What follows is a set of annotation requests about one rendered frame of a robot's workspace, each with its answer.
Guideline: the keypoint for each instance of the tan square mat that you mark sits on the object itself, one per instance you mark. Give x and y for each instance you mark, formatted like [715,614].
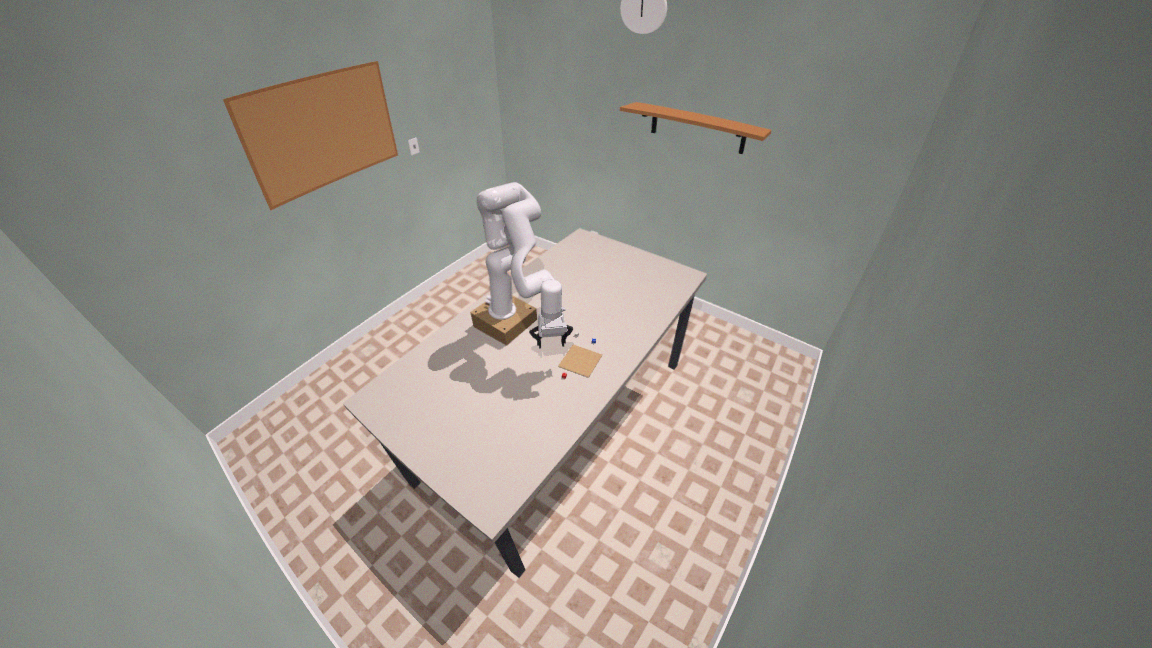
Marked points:
[580,360]

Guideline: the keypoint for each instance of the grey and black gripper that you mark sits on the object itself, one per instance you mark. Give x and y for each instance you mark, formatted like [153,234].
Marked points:
[539,336]

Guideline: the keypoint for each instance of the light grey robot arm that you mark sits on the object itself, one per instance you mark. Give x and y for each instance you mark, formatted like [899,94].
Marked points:
[516,225]

